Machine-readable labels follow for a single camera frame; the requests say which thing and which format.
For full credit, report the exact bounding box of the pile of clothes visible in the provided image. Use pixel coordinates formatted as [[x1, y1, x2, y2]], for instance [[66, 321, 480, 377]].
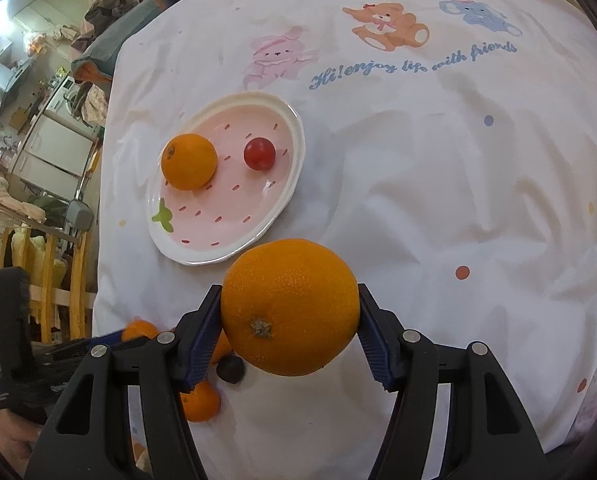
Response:
[[71, 0, 214, 86]]

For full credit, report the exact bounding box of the pink and white plate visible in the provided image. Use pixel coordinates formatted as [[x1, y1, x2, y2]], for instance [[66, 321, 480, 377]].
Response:
[[146, 92, 306, 266]]

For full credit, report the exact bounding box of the wooden rail frame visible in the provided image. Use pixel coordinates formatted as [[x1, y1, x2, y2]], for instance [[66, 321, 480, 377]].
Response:
[[0, 195, 93, 343]]

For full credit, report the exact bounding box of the pink towel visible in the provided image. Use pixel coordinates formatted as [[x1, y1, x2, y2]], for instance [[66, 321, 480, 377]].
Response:
[[0, 175, 45, 228]]

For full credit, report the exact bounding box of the green and orange cushion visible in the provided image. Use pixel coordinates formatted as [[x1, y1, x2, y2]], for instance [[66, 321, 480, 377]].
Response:
[[72, 20, 146, 85]]

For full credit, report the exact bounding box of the white printed blanket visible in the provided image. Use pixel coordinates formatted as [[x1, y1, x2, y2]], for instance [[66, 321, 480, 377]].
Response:
[[92, 0, 597, 461]]

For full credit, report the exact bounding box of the floral cloth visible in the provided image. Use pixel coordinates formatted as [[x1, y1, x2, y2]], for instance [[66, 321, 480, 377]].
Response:
[[81, 85, 111, 127]]

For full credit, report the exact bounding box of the red cherry tomato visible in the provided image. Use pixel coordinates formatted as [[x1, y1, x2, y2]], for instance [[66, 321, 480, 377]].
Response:
[[243, 137, 277, 171]]

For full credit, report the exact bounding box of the large orange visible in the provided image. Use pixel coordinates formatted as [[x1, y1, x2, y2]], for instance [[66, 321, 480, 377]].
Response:
[[220, 238, 361, 377]]

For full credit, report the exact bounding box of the white cabinet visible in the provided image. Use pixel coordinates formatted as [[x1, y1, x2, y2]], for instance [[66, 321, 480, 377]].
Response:
[[8, 110, 100, 192]]

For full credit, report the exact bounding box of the small tangerine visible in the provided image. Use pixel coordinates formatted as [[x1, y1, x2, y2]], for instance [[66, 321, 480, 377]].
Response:
[[180, 380, 222, 423], [121, 320, 159, 343], [208, 330, 233, 366]]

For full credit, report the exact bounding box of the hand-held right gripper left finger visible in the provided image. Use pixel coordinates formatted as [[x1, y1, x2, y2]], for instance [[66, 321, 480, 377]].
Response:
[[26, 284, 224, 480]]

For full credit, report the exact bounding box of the medium orange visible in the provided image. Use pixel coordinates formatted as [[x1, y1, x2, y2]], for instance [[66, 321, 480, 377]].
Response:
[[161, 132, 218, 191]]

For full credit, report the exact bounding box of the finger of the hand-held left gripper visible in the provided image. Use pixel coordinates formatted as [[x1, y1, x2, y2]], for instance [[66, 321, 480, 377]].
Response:
[[53, 330, 152, 361]]

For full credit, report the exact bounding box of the dark round fruit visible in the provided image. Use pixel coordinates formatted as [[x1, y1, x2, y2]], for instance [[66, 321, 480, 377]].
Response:
[[216, 355, 245, 385]]

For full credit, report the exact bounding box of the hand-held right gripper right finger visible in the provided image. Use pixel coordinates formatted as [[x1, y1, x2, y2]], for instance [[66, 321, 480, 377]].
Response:
[[355, 283, 551, 480]]

